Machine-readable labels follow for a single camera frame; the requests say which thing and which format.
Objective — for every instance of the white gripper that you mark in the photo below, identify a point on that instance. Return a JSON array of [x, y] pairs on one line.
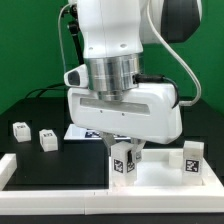
[[149, 112]]

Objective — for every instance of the white square table top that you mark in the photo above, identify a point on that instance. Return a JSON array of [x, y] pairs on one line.
[[160, 171]]

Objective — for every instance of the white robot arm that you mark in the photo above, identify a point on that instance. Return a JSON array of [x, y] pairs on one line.
[[109, 92]]

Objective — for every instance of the white sheet with tags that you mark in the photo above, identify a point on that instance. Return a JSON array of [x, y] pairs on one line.
[[76, 133]]

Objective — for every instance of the white U-shaped fence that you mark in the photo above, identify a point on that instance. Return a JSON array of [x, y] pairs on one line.
[[88, 202]]

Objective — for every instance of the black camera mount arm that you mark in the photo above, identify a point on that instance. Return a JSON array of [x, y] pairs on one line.
[[74, 29]]

